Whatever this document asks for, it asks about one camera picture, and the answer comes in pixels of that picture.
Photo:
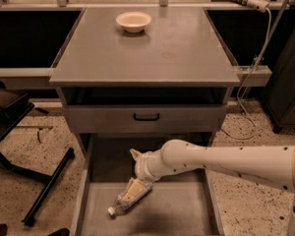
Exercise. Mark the dark cabinet at right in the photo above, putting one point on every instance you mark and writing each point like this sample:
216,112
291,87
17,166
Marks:
279,95

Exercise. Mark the closed grey top drawer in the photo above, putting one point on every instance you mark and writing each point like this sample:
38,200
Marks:
118,119

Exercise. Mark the grey metal cabinet counter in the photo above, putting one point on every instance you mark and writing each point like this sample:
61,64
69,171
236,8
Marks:
176,60

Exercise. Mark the grey horizontal rail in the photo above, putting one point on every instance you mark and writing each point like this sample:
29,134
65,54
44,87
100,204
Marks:
26,78

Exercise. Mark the open grey middle drawer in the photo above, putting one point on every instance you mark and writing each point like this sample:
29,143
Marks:
181,205

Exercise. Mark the black drawer handle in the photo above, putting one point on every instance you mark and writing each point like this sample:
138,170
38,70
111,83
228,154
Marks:
146,117

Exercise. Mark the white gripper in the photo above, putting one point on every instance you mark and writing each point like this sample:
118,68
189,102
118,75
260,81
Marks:
142,168

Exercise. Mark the blue plastic water bottle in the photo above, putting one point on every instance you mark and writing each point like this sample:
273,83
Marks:
120,207

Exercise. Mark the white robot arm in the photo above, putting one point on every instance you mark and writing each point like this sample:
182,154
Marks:
270,166

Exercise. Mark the white bowl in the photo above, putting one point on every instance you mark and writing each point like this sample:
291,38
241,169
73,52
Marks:
133,22

